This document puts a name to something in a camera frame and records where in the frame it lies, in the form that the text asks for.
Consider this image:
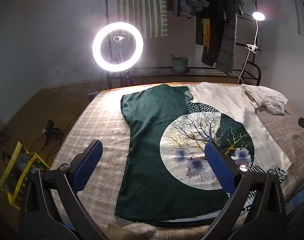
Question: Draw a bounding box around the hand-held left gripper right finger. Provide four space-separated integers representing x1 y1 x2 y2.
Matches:
204 141 288 240

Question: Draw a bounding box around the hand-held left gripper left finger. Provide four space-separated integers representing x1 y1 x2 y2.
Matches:
19 139 110 240

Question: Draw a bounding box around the green and white printed shirt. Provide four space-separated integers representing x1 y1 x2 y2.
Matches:
114 82 292 228

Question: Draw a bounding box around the black metal clothes rack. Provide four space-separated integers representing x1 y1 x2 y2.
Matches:
105 0 262 89

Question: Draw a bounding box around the beige checked blanket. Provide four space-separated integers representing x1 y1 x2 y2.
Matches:
48 81 304 240

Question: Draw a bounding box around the crumpled white cloth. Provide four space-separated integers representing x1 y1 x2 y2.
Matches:
242 84 289 115

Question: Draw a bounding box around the yellow-edged plastic bag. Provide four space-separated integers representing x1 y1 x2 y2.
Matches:
0 142 51 210

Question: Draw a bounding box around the blurry beige cloth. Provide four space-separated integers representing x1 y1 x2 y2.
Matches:
102 224 157 240

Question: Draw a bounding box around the potted plant in green pot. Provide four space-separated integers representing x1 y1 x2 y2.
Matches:
170 53 189 74

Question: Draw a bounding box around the grey plaid coat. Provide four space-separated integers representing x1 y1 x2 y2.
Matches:
201 0 244 71

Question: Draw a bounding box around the white clip lamp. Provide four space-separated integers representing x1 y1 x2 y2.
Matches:
237 12 265 85

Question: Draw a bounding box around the phone holder clamp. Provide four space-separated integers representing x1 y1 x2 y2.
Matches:
113 33 126 63

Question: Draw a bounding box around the dark garment with yellow print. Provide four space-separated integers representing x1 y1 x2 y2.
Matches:
195 17 212 47

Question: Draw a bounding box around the black floor cable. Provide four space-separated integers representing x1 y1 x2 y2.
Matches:
32 129 70 162

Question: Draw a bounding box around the white floor cable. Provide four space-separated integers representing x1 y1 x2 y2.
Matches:
63 86 93 101

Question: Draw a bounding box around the ring light stand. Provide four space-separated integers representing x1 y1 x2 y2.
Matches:
122 70 131 87

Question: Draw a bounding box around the white ring light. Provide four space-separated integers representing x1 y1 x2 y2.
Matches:
92 22 144 73

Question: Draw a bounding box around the green striped wall hanging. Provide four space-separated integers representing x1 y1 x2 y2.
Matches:
114 0 170 38

